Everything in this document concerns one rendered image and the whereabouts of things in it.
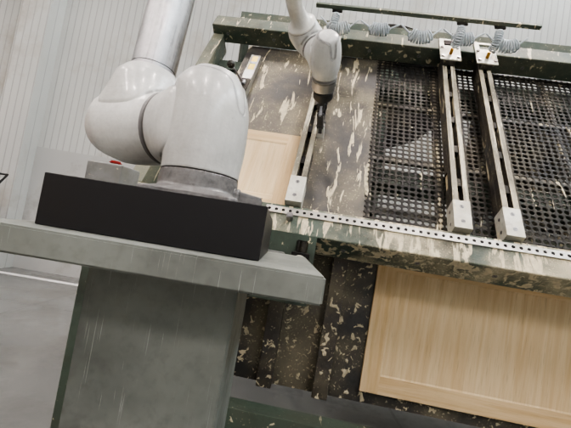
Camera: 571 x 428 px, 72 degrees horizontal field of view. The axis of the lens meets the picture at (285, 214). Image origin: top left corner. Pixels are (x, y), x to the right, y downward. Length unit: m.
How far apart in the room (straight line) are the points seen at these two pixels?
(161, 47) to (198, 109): 0.26
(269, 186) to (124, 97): 0.78
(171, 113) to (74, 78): 4.29
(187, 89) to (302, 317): 1.11
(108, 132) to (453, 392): 1.48
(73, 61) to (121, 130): 4.27
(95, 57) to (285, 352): 4.08
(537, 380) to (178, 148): 1.55
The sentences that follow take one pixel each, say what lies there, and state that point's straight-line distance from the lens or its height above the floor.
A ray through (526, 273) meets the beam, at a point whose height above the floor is 0.81.
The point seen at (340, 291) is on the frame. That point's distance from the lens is 1.58.
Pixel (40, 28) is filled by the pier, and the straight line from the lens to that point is 5.14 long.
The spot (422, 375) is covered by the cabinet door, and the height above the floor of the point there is 0.35.
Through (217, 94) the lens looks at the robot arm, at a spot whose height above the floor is 1.03.
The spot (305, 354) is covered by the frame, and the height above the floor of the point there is 0.34.
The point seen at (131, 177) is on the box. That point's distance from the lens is 1.40.
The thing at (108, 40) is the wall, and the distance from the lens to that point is 5.08.
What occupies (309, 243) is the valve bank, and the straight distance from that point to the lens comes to 1.36.
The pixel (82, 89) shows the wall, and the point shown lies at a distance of 4.98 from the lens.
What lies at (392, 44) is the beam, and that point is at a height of 1.85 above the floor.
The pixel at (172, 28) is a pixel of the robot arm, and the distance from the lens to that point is 1.01.
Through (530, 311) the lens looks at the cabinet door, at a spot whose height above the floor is 0.67.
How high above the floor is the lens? 0.80
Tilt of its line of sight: 3 degrees up
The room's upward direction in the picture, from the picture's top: 10 degrees clockwise
